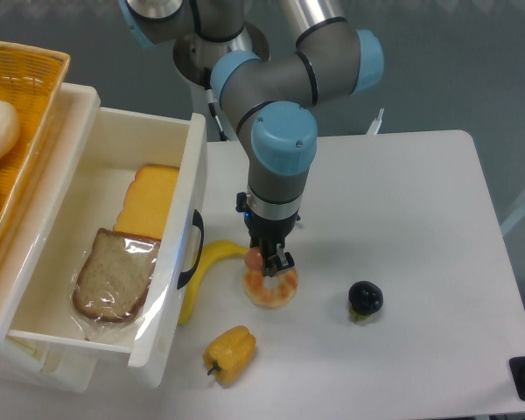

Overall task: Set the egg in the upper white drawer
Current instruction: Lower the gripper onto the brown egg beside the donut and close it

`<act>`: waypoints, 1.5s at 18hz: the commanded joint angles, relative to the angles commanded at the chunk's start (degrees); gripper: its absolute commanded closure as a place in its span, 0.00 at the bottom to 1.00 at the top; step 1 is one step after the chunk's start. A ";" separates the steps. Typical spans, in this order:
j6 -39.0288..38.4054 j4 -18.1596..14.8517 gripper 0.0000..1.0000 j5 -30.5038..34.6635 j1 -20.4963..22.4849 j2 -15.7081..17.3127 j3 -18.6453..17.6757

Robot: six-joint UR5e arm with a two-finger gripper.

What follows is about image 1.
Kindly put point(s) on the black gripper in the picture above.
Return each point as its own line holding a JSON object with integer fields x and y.
{"x": 268, "y": 226}

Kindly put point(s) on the pinkish brown egg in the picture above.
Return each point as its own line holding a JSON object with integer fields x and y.
{"x": 253, "y": 259}

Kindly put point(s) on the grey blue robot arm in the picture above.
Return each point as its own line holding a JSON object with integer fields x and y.
{"x": 266, "y": 102}

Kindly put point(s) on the white open upper drawer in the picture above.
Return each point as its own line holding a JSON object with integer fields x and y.
{"x": 118, "y": 145}

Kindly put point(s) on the white drawer cabinet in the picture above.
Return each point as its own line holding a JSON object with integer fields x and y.
{"x": 69, "y": 124}

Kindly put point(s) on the yellow banana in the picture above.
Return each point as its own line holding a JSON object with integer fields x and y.
{"x": 211, "y": 254}

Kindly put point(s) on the dark purple eggplant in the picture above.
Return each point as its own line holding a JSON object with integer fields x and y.
{"x": 365, "y": 299}

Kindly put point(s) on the yellow bell pepper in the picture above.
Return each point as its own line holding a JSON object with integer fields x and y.
{"x": 227, "y": 356}

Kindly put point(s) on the orange toast slice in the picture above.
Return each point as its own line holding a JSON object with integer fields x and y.
{"x": 147, "y": 202}

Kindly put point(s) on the wrapped brown bread slice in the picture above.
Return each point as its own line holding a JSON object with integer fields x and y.
{"x": 114, "y": 280}

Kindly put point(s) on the yellow woven basket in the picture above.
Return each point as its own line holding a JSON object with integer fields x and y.
{"x": 30, "y": 78}

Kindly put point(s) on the black drawer handle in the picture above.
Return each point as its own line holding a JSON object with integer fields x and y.
{"x": 186, "y": 276}

